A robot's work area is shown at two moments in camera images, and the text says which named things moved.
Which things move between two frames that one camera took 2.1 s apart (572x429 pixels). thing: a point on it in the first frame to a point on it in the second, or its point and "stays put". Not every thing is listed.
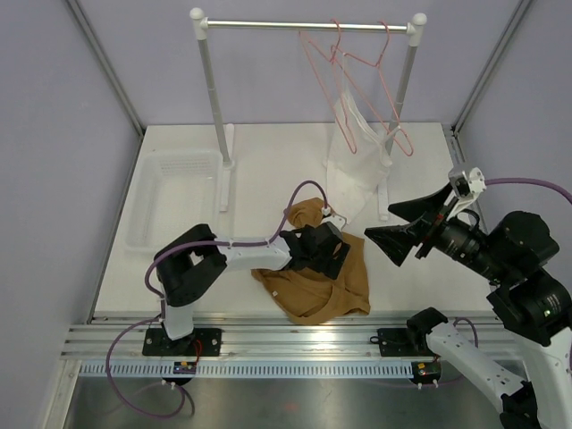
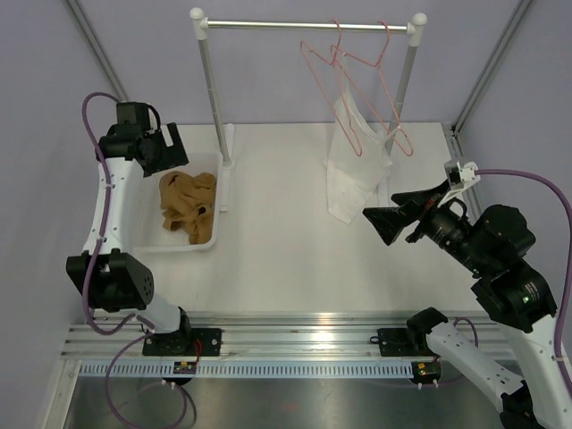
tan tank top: x=312 y=298 to x=187 y=203
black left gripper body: x=325 y=264 to x=164 y=156
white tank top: x=358 y=159 stays put
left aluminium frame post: x=105 y=65 stays put
